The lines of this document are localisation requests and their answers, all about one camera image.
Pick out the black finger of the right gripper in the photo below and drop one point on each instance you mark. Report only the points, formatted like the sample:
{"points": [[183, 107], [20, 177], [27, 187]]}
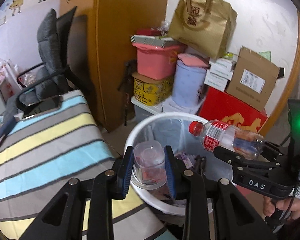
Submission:
{"points": [[230, 156]]}

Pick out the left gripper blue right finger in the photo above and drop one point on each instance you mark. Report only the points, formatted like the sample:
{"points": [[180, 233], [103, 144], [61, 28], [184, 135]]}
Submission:
{"points": [[171, 170]]}

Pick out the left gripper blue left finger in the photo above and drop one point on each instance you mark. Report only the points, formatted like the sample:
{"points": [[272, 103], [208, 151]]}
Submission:
{"points": [[124, 173]]}

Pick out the clear plastic cup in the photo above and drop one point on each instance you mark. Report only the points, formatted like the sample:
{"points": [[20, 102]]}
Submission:
{"points": [[149, 165]]}

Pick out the clear plastic water bottle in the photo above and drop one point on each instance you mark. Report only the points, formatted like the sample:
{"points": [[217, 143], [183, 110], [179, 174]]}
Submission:
{"points": [[218, 133]]}

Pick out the white trash bin with liner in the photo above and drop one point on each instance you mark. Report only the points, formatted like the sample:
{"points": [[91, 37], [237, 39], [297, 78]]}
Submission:
{"points": [[172, 129]]}

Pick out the person's right hand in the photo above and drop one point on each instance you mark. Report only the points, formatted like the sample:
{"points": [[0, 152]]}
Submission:
{"points": [[269, 207]]}

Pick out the red gift box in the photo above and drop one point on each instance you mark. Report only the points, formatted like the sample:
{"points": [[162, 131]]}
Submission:
{"points": [[224, 107]]}

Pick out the grey storage bin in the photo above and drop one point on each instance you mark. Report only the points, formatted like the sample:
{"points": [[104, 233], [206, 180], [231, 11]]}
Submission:
{"points": [[143, 111]]}

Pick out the yellow patterned box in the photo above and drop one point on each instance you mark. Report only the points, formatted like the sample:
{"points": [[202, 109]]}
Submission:
{"points": [[151, 92]]}

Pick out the light blue round container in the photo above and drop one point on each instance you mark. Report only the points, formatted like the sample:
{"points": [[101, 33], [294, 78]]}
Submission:
{"points": [[188, 86]]}

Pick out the brown cardboard box with label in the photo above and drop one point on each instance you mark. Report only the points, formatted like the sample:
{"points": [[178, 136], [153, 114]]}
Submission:
{"points": [[254, 79]]}

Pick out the stack of white boxes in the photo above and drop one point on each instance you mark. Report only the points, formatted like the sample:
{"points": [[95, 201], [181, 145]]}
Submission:
{"points": [[220, 73]]}

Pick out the pink plastic storage box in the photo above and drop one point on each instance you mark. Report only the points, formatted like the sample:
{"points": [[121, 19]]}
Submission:
{"points": [[157, 63]]}

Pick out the striped bed sheet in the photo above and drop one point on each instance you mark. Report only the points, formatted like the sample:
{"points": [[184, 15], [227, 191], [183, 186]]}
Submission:
{"points": [[41, 154]]}

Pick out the black tablet on bed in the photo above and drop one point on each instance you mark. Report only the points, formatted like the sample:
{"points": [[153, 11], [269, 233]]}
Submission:
{"points": [[45, 106]]}

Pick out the wooden wardrobe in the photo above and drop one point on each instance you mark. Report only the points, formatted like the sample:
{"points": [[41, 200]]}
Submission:
{"points": [[110, 23]]}

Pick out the striped flat gift box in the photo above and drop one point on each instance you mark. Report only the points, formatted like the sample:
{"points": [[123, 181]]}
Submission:
{"points": [[158, 41]]}

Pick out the grey cushioned office chair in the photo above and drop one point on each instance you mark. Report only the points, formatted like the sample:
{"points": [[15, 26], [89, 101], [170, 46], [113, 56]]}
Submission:
{"points": [[52, 38]]}

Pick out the dark blue case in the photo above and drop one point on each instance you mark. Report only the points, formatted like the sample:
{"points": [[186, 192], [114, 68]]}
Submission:
{"points": [[6, 128]]}

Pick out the gold paper gift bag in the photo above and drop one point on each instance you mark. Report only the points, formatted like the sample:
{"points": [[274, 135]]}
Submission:
{"points": [[204, 25]]}

